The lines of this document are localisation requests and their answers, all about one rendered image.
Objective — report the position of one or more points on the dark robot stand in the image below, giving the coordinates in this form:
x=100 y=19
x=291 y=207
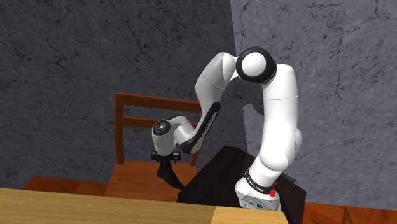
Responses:
x=214 y=180

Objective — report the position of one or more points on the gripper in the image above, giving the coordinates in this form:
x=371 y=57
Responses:
x=165 y=170

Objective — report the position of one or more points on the brown wooden chair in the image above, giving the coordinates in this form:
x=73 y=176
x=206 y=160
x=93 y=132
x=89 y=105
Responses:
x=139 y=180

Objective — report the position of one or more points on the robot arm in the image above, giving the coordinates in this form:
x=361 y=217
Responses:
x=279 y=124

